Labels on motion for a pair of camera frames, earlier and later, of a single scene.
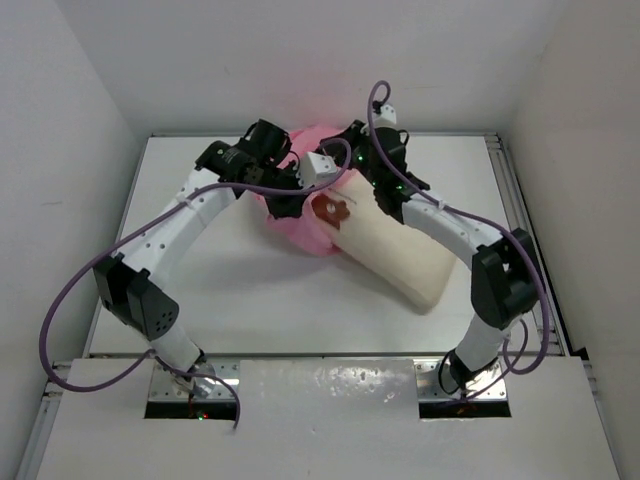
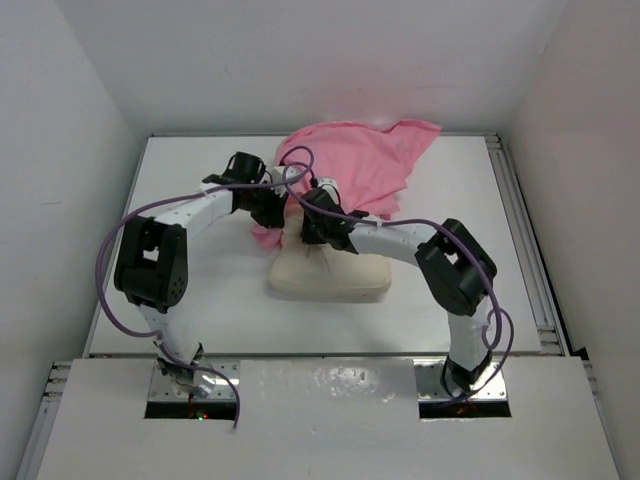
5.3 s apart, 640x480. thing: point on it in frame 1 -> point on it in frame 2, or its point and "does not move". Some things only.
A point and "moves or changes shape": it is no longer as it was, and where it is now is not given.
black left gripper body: [284, 178] -> [264, 204]
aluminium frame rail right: [553, 339] does not move
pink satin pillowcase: [303, 232] moves or changes shape
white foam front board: [334, 419] does not move
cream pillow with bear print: [359, 229] moves or changes shape
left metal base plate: [164, 387] does not move
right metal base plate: [428, 385] does not move
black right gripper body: [358, 146] -> [314, 231]
